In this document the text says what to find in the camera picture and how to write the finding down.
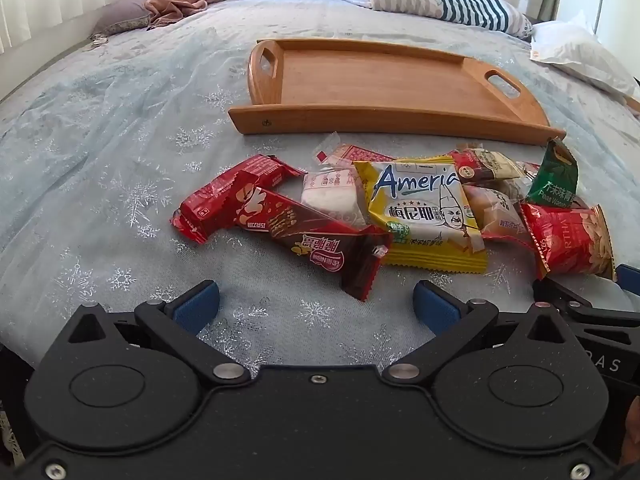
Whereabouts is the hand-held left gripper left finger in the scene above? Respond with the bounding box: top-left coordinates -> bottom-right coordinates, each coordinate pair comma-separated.
37,280 -> 251,386

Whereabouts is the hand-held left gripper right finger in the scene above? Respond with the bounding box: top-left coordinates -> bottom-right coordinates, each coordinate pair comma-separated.
382,280 -> 596,386

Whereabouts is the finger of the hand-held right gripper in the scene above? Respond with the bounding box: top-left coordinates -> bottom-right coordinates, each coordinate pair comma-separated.
615,263 -> 640,297
532,277 -> 640,331

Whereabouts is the red peanut snack packet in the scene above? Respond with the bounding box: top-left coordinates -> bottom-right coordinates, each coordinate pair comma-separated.
520,202 -> 617,281

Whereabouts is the yellow biscuit packet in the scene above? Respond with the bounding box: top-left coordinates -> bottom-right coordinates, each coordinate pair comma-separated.
353,156 -> 488,275

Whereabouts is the clear bread bun packet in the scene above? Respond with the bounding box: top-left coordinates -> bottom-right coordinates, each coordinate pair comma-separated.
462,182 -> 536,251

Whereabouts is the bright red wafer packet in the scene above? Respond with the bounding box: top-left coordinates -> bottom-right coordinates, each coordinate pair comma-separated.
170,154 -> 307,246

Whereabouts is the green pea snack packet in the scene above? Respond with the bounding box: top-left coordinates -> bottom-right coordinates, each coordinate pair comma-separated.
526,138 -> 579,208

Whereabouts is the dark red wafer packet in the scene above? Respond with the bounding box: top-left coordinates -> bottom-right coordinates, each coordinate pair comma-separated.
235,187 -> 393,303

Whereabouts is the brown beige snack packet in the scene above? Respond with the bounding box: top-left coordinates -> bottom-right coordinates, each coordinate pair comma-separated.
447,147 -> 523,183

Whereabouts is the white pink cake packet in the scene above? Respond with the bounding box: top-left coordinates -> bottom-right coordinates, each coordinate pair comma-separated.
300,165 -> 371,228

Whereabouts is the clear pink-red snack packet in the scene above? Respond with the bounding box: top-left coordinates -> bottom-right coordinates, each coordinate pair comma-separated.
312,131 -> 396,168

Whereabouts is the wooden tray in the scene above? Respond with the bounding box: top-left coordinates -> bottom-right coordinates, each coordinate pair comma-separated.
227,37 -> 567,147

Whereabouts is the light blue snowflake blanket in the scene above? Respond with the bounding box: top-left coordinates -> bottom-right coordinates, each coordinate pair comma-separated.
0,0 -> 640,376

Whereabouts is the white pillow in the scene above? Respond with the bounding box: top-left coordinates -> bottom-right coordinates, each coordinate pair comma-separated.
530,10 -> 638,98

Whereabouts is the purple pillow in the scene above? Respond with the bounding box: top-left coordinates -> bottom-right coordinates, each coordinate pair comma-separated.
90,0 -> 166,38

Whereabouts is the pink crumpled cloth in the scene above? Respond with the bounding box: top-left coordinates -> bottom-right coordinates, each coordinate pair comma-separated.
145,0 -> 228,28

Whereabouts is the blue grey striped pillow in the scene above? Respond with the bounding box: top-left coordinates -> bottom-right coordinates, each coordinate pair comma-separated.
342,0 -> 533,38

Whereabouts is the bed with grey sheet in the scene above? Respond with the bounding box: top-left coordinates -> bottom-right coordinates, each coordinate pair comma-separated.
0,0 -> 640,171

